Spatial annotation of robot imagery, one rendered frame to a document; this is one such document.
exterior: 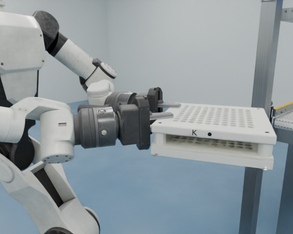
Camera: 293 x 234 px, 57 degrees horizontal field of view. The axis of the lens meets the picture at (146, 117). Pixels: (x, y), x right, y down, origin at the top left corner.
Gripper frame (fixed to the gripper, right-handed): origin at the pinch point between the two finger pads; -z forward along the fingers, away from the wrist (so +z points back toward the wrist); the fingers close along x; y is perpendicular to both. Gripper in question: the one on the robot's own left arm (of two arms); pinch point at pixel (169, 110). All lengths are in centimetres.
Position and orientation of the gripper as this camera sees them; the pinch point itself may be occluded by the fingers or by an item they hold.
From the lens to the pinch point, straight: 74.5
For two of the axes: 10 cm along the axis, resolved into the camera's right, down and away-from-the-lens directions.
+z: -9.0, -0.8, 4.2
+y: -4.3, 2.3, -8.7
